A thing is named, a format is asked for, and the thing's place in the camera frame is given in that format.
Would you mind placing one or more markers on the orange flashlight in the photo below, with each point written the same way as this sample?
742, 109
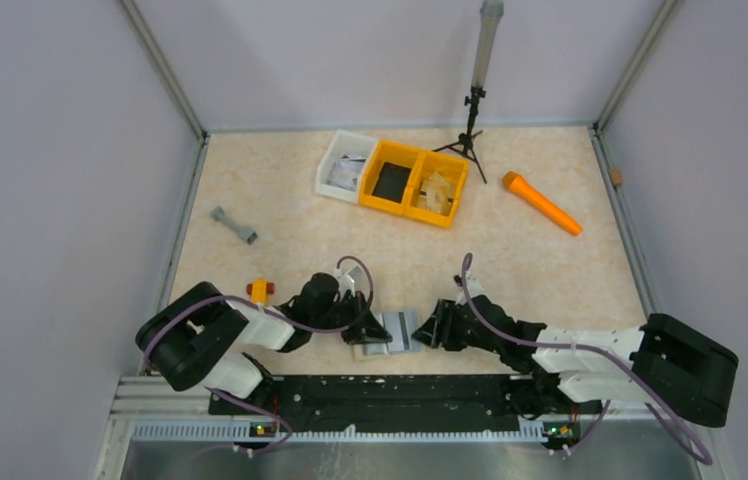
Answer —
519, 186

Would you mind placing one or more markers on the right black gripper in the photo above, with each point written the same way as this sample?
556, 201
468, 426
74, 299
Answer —
439, 328

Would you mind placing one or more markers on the grey slotted cable duct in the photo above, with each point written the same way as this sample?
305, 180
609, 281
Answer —
243, 431

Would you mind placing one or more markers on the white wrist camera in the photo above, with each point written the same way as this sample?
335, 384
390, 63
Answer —
351, 280
469, 288

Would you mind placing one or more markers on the yellow red toy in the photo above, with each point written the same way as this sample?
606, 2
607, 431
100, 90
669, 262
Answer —
260, 290

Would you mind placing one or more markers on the yellow bin with black pad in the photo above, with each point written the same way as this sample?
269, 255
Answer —
386, 151

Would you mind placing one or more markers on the black tripod with grey pole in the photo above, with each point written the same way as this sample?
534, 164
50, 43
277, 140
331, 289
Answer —
491, 13

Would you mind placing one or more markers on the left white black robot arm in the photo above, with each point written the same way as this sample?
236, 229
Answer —
190, 343

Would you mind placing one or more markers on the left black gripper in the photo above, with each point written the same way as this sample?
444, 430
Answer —
367, 330

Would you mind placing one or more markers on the yellow bin with beige parts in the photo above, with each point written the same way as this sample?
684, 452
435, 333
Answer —
454, 169

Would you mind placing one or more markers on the grey dumbbell-shaped part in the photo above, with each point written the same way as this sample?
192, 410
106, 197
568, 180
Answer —
245, 233

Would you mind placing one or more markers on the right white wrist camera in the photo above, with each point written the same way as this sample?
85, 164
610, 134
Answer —
469, 288

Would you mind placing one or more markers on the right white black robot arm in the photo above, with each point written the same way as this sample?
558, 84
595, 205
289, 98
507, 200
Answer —
663, 361

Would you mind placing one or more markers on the papers in white bin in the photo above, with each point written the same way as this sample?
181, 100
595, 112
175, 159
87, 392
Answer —
345, 172

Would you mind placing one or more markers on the beige card holder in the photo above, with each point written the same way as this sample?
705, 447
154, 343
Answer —
379, 348

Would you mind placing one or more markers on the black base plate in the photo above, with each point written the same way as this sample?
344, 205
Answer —
414, 403

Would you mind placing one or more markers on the black pad in bin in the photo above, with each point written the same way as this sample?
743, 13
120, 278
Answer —
391, 182

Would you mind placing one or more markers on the beige parts in bin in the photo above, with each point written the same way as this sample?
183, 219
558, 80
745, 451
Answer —
435, 194

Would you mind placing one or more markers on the beige card with grey stripe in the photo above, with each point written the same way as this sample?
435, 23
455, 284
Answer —
402, 326

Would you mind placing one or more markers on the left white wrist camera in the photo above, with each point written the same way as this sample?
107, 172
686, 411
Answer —
351, 280

